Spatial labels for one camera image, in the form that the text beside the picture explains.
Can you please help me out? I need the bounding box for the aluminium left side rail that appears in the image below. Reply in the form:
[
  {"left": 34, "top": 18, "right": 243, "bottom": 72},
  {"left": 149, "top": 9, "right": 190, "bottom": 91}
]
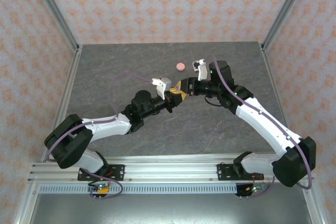
[{"left": 13, "top": 45, "right": 83, "bottom": 224}]

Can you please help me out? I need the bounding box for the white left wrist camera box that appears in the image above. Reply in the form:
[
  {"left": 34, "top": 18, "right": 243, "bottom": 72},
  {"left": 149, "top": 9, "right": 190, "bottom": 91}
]
[{"left": 151, "top": 77, "right": 173, "bottom": 100}]

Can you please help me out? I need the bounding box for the aluminium left frame post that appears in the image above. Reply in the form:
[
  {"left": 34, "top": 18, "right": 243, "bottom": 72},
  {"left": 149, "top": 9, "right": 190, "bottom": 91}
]
[{"left": 27, "top": 0, "right": 81, "bottom": 51}]

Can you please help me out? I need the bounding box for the slotted grey cable duct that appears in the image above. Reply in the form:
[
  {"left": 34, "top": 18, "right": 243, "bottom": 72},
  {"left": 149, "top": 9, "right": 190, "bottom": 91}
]
[{"left": 39, "top": 184, "right": 238, "bottom": 195}]

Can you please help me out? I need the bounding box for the grey metal shelf sheet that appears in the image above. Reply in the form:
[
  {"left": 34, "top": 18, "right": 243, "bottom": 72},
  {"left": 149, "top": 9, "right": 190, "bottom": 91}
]
[{"left": 28, "top": 194, "right": 314, "bottom": 224}]

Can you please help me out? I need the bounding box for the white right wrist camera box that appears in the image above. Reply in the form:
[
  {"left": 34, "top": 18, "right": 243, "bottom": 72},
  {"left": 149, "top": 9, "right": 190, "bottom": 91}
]
[{"left": 192, "top": 58, "right": 208, "bottom": 81}]

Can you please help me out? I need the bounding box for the aluminium right side rail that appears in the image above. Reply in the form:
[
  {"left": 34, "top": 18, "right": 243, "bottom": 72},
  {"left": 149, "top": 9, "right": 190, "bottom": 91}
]
[{"left": 259, "top": 42, "right": 328, "bottom": 224}]

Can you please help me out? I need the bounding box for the aluminium frame post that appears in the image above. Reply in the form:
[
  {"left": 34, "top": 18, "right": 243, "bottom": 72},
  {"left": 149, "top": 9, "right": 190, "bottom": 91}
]
[
  {"left": 261, "top": 0, "right": 314, "bottom": 51},
  {"left": 27, "top": 0, "right": 81, "bottom": 51}
]

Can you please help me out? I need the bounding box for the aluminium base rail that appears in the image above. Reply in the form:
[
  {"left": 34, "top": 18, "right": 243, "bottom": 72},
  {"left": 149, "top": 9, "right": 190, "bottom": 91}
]
[{"left": 28, "top": 152, "right": 316, "bottom": 183}]

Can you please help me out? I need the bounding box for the aluminium right frame post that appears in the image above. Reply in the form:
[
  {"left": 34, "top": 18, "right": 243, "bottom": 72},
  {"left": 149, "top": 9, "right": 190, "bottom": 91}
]
[{"left": 261, "top": 0, "right": 314, "bottom": 51}]

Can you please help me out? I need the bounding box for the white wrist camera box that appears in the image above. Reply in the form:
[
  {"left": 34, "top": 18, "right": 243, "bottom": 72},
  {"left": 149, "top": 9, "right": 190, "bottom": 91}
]
[
  {"left": 192, "top": 58, "right": 208, "bottom": 81},
  {"left": 151, "top": 77, "right": 173, "bottom": 100}
]

